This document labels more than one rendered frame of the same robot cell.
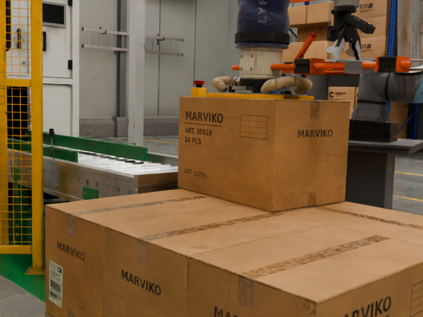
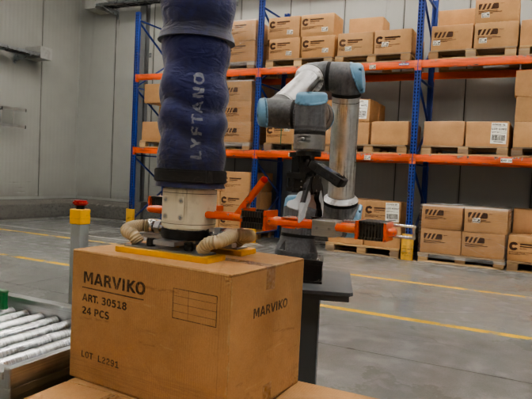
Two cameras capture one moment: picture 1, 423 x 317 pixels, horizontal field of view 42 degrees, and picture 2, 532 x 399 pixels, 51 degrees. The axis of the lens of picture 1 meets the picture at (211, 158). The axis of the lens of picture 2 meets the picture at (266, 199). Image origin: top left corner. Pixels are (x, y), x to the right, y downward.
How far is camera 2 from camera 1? 0.66 m
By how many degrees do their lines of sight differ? 21
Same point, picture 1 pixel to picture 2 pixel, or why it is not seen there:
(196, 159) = (101, 340)
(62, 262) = not seen: outside the picture
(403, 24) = (337, 152)
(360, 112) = (287, 248)
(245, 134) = (182, 316)
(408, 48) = not seen: hidden behind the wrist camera
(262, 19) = (196, 155)
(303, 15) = not seen: hidden behind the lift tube
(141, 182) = (16, 379)
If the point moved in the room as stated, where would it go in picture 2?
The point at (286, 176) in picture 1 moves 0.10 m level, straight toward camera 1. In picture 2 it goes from (241, 374) to (248, 388)
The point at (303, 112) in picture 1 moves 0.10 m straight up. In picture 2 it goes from (260, 285) to (261, 248)
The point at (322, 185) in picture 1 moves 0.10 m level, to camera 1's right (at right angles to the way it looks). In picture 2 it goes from (277, 371) to (307, 368)
